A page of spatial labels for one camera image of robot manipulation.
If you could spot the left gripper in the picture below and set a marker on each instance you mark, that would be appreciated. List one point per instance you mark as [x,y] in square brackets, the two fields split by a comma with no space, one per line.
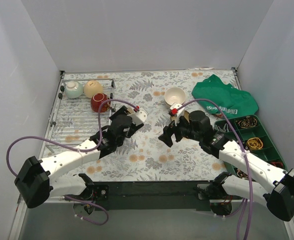
[126,122]

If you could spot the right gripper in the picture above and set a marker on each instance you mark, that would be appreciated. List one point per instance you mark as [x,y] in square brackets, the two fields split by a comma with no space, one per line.
[176,130]

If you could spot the dark brown bowl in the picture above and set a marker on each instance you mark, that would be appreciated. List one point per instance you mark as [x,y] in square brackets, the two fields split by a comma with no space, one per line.
[186,116]

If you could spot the red patterned bowl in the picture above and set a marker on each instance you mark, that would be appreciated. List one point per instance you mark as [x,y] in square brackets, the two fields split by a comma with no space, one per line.
[97,101]

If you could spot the tan bowl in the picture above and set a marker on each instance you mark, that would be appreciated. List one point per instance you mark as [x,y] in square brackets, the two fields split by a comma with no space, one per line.
[174,95]

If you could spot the beige bowl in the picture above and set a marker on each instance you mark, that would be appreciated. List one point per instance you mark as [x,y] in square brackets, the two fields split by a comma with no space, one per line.
[91,88]

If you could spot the pale green bowl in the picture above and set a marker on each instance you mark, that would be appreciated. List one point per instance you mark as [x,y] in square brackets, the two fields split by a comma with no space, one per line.
[73,89]

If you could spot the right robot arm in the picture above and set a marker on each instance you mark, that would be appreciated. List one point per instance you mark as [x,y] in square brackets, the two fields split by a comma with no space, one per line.
[266,184]

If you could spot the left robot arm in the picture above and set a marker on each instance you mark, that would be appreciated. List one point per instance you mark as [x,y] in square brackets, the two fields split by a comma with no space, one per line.
[40,179]

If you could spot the floral table mat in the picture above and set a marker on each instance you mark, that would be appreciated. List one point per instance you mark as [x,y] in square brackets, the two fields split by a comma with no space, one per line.
[143,157]

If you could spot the green cloth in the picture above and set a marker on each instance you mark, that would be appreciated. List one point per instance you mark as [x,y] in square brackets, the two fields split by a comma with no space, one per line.
[232,101]

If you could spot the green compartment tray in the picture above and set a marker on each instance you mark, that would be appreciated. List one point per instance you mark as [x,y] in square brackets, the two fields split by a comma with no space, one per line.
[254,138]

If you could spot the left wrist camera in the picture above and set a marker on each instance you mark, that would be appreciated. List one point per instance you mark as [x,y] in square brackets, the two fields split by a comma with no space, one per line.
[139,117]

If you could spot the metal wire dish rack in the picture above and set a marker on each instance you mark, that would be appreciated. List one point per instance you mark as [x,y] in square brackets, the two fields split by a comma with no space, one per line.
[72,120]

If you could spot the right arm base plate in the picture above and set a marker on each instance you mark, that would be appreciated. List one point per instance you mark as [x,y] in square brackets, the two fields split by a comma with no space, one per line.
[211,191]

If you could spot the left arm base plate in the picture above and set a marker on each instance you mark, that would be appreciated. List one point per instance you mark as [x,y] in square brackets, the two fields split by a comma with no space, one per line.
[98,192]

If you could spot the aluminium frame rail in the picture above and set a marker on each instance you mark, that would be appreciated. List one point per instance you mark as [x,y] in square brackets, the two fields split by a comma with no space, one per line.
[135,211]

